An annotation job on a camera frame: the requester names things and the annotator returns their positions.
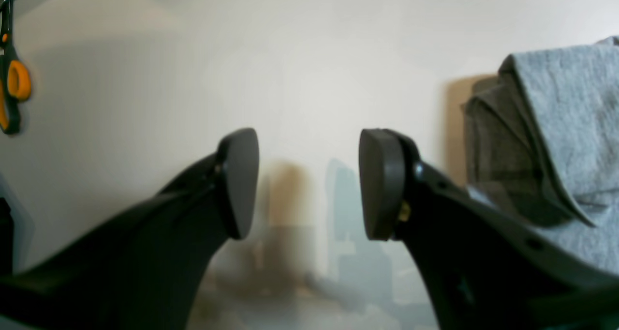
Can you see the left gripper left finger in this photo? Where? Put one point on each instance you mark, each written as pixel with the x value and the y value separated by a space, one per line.
pixel 141 269

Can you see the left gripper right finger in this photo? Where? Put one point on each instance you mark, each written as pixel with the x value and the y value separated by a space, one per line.
pixel 482 269

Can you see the grey T-shirt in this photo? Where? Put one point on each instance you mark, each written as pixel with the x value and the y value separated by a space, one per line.
pixel 542 146

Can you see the orange object at edge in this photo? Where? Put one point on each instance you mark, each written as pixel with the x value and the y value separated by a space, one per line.
pixel 15 79

